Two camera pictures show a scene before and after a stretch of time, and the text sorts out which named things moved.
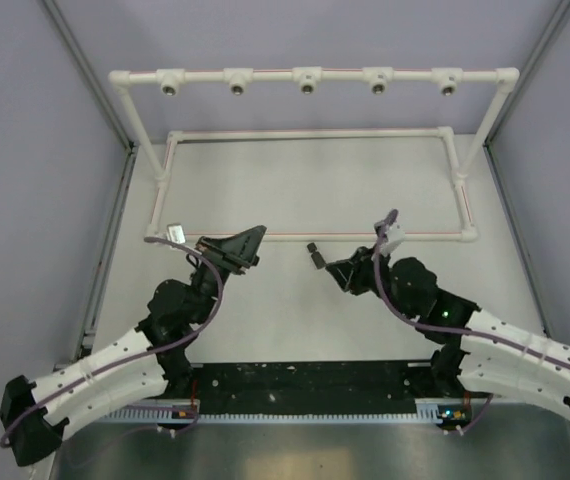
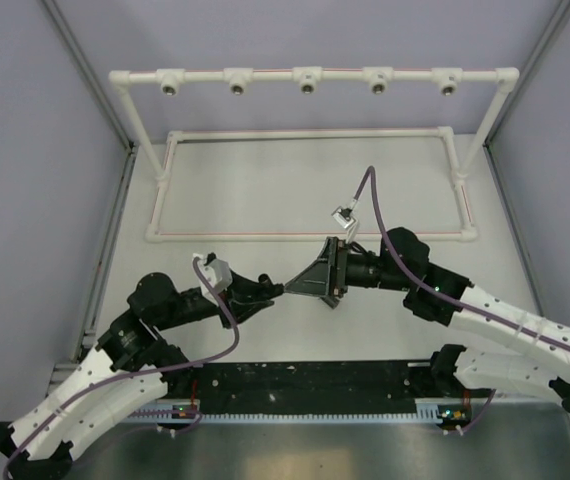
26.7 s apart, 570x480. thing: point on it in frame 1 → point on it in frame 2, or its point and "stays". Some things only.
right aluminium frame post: (561, 11) stays
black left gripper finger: (240, 249) → (261, 290)
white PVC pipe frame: (307, 80) stays
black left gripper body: (224, 265) → (223, 311)
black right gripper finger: (342, 271) → (321, 277)
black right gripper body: (364, 277) → (343, 268)
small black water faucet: (316, 256) → (265, 281)
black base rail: (315, 386) stays
